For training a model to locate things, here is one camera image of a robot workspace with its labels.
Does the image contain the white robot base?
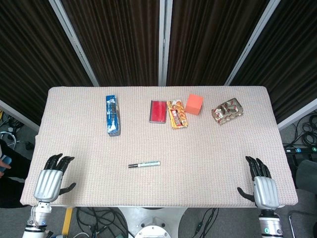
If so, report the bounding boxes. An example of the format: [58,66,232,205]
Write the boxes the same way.
[116,206,189,238]

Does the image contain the beige woven tablecloth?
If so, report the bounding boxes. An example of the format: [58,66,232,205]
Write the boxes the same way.
[20,86,299,208]

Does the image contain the dark brown partition panel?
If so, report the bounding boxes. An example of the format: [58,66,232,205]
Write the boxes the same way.
[166,0,270,86]
[0,0,94,126]
[231,0,317,124]
[60,0,160,87]

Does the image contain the blue cardboard box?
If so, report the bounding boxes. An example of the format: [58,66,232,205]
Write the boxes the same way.
[105,95,121,137]

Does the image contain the white green marker body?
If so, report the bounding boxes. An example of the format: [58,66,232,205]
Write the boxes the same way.
[137,161,161,168]

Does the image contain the yellow snack bar package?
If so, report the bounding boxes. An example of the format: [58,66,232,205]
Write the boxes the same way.
[166,99,189,130]

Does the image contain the orange cube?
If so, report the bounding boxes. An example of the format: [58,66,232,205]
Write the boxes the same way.
[184,93,204,116]

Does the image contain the gold red snack bag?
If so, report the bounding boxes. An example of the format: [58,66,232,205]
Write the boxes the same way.
[211,97,244,126]

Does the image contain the black cable bundle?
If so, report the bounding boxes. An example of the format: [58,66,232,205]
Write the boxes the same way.
[75,207,129,238]
[293,111,317,147]

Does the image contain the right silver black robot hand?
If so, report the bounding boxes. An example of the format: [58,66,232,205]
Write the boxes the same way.
[237,155,281,209]

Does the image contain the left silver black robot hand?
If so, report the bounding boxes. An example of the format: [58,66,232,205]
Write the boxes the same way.
[33,153,77,203]

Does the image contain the blue phone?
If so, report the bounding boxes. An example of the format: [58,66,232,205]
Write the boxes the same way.
[0,155,12,173]

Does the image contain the grey partition frame post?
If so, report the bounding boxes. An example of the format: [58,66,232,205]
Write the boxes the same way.
[224,0,282,86]
[158,0,173,86]
[0,99,40,132]
[49,0,100,87]
[277,98,317,131]

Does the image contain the person in dark clothes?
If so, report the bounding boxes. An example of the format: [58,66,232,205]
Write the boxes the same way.
[0,138,32,209]

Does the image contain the chrome stool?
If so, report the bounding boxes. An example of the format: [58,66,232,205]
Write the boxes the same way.
[0,130,17,150]

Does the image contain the dark grey office chair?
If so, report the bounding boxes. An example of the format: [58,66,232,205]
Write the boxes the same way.
[296,160,317,190]

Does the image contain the red flat box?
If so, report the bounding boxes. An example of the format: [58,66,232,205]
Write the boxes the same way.
[149,100,167,124]

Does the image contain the black power strip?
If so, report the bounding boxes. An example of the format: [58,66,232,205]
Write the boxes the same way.
[283,145,317,155]

